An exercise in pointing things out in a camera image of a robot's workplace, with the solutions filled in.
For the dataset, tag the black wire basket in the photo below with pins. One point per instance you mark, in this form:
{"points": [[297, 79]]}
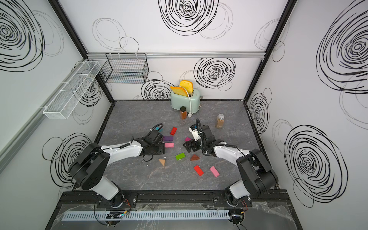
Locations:
{"points": [[125, 68]]}

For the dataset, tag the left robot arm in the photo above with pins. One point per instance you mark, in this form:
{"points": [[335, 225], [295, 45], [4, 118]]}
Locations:
{"points": [[89, 167]]}

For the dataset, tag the mint green toaster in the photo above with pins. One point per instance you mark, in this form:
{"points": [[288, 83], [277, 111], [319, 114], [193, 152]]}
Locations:
{"points": [[192, 103]]}

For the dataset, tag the brown triangle block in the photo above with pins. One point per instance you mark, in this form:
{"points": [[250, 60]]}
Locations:
{"points": [[195, 158]]}

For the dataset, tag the glass jar tan spice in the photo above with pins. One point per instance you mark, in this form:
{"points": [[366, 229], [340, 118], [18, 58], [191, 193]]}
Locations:
{"points": [[220, 121]]}

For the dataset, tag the tan wooden triangle block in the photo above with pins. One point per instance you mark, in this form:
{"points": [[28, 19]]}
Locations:
{"points": [[162, 161]]}

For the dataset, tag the white wire shelf basket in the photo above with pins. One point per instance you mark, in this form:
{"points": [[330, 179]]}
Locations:
{"points": [[80, 88]]}

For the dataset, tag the light pink block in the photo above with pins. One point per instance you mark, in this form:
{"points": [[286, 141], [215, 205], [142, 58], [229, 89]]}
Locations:
{"points": [[169, 145], [214, 171]]}

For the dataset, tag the red block front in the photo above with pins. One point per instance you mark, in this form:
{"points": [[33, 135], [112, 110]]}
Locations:
{"points": [[198, 170]]}

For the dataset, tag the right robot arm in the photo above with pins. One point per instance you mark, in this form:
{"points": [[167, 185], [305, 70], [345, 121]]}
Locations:
{"points": [[257, 174]]}

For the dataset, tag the grey slotted cable duct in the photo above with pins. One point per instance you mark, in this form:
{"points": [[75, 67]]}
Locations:
{"points": [[145, 215]]}

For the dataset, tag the brown spice bottle black cap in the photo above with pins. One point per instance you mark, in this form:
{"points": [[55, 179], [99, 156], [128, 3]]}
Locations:
{"points": [[183, 112]]}

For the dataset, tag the violet purple block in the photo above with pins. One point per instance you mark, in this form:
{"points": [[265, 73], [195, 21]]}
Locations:
{"points": [[168, 138]]}

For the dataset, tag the green block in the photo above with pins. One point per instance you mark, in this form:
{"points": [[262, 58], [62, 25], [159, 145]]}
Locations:
{"points": [[180, 156]]}

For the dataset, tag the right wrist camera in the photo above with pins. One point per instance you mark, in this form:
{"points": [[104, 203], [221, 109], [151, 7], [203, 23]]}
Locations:
{"points": [[196, 133]]}

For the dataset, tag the front toast slice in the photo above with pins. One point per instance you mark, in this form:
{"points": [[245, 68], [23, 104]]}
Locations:
{"points": [[180, 91]]}

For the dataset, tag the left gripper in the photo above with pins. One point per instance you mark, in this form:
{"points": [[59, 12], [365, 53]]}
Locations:
{"points": [[162, 148]]}

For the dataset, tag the black mounting rail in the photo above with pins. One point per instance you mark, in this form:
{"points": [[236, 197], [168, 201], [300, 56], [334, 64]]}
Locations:
{"points": [[133, 198]]}

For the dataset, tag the rear toast slice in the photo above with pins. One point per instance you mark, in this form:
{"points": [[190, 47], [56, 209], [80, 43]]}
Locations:
{"points": [[188, 85]]}

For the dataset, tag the light pink block front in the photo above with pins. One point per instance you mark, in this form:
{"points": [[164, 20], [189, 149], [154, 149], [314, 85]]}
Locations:
{"points": [[214, 171]]}

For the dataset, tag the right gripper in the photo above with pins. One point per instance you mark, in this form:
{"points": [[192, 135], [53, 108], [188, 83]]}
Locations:
{"points": [[188, 147]]}

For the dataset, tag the toast slice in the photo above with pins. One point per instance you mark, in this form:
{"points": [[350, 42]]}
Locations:
{"points": [[188, 85], [180, 91]]}

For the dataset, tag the red block near toaster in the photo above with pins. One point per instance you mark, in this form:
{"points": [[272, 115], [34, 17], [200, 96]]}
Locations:
{"points": [[173, 131]]}

